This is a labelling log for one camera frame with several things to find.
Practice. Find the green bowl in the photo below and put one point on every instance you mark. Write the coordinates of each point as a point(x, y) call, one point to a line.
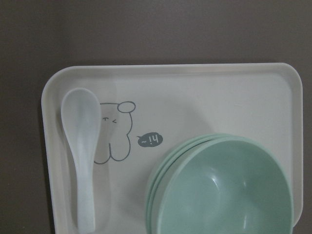
point(163, 171)
point(161, 163)
point(224, 186)

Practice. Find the cream rectangular tray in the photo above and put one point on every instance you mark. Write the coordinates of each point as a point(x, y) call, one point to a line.
point(158, 107)

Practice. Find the green bowl on tray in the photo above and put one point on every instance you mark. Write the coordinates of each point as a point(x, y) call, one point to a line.
point(161, 163)

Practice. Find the white ceramic spoon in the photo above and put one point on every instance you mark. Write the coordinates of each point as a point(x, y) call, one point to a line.
point(81, 120)

